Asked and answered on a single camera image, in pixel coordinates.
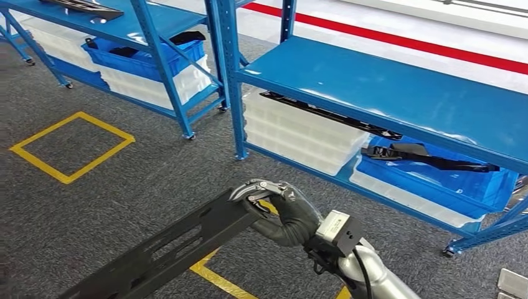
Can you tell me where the blue plastic bin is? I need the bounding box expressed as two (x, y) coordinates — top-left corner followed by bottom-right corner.
(81, 37), (206, 82)
(355, 136), (520, 219)

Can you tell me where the long black trim strip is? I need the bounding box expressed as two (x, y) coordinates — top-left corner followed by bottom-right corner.
(260, 90), (403, 141)

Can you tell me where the white plastic bin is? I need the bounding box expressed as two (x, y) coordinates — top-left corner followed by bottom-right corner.
(97, 55), (213, 110)
(349, 167), (488, 229)

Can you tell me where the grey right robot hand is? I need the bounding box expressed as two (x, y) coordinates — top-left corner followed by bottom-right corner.
(229, 178), (323, 249)

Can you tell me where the yellow floor tape square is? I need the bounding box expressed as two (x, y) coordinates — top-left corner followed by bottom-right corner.
(189, 201), (351, 299)

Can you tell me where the black perforated panel part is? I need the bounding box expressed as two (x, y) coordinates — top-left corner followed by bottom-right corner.
(39, 0), (125, 21)
(57, 187), (273, 299)

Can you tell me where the black elongated plastic part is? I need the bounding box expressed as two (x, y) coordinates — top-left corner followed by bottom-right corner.
(84, 31), (206, 59)
(361, 143), (501, 173)

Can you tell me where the red floor tape strip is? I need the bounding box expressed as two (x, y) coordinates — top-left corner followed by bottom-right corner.
(241, 2), (528, 76)

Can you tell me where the blue metal shelf rack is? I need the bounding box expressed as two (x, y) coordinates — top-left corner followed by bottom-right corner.
(206, 0), (528, 257)
(0, 0), (230, 140)

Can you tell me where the black camera cable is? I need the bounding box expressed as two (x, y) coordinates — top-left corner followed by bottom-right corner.
(352, 247), (374, 299)

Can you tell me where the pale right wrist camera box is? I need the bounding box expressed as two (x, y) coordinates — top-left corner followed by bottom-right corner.
(315, 210), (364, 257)

